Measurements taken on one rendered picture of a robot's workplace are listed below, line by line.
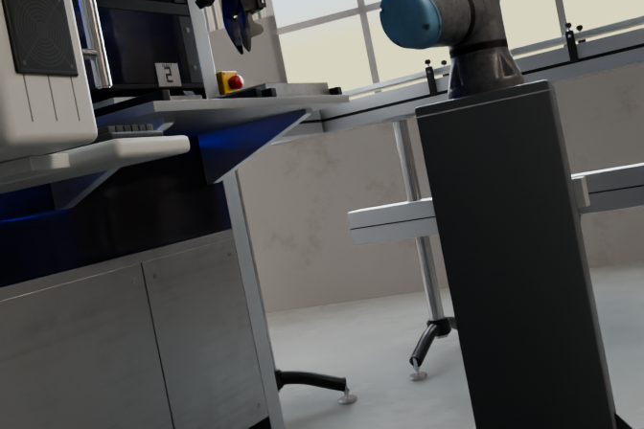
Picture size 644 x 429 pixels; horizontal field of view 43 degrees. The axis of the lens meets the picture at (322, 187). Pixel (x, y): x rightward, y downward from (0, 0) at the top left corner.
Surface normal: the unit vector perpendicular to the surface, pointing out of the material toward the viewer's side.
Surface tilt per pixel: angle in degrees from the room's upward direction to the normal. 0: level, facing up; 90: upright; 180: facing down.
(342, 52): 90
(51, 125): 90
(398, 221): 90
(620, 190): 90
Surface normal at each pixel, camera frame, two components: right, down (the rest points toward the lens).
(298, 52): -0.31, 0.07
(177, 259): 0.83, -0.15
